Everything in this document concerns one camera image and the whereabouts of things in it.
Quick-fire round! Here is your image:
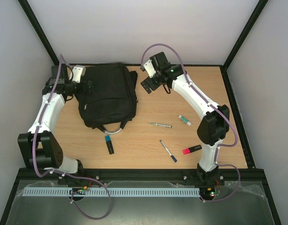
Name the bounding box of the blue black highlighter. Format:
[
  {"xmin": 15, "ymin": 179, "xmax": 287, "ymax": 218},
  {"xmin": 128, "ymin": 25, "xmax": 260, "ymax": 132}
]
[{"xmin": 105, "ymin": 135, "xmax": 114, "ymax": 155}]

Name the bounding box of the pink black highlighter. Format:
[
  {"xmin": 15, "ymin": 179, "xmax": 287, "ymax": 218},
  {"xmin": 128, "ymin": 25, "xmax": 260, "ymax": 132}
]
[{"xmin": 182, "ymin": 145, "xmax": 202, "ymax": 155}]

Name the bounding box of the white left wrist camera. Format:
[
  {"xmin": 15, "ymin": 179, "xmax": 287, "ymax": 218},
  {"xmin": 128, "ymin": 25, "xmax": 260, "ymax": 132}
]
[{"xmin": 70, "ymin": 65, "xmax": 86, "ymax": 83}]

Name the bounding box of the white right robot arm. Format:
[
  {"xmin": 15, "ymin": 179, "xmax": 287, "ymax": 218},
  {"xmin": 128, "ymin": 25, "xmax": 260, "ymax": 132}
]
[{"xmin": 141, "ymin": 52, "xmax": 229, "ymax": 184}]

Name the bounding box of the black student backpack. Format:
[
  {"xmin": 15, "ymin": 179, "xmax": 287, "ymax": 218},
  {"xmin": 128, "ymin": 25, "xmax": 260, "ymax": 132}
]
[{"xmin": 75, "ymin": 63, "xmax": 138, "ymax": 134}]

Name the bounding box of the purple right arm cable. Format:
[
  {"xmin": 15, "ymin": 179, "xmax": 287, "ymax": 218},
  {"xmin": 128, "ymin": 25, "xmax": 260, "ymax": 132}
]
[{"xmin": 140, "ymin": 43, "xmax": 241, "ymax": 203}]

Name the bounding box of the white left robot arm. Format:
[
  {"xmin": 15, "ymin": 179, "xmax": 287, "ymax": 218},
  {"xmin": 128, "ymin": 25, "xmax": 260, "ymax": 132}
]
[{"xmin": 17, "ymin": 63, "xmax": 92, "ymax": 177}]

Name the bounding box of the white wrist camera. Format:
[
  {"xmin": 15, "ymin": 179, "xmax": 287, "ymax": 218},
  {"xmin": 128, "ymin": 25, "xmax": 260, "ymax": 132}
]
[
  {"xmin": 140, "ymin": 60, "xmax": 156, "ymax": 78},
  {"xmin": 70, "ymin": 65, "xmax": 86, "ymax": 83}
]

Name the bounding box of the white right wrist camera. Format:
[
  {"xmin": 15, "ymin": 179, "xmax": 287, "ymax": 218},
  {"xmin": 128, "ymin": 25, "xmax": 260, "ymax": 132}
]
[{"xmin": 140, "ymin": 60, "xmax": 156, "ymax": 78}]

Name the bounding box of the black aluminium frame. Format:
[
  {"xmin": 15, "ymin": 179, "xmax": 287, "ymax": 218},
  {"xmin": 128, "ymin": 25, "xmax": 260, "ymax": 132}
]
[{"xmin": 0, "ymin": 0, "xmax": 282, "ymax": 225}]

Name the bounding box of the light blue cable duct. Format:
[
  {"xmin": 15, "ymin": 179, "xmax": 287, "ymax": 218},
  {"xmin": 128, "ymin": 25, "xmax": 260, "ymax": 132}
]
[{"xmin": 22, "ymin": 187, "xmax": 200, "ymax": 197}]

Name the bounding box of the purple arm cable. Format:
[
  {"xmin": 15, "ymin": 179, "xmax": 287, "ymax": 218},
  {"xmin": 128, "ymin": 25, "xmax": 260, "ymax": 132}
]
[
  {"xmin": 140, "ymin": 43, "xmax": 241, "ymax": 203},
  {"xmin": 32, "ymin": 54, "xmax": 112, "ymax": 220}
]

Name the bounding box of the blue capped white marker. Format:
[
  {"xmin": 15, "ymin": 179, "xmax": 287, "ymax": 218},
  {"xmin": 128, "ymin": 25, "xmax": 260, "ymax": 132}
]
[{"xmin": 160, "ymin": 140, "xmax": 177, "ymax": 163}]

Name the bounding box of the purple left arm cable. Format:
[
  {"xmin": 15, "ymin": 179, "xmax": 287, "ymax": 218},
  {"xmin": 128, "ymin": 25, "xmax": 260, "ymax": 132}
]
[{"xmin": 32, "ymin": 54, "xmax": 112, "ymax": 220}]

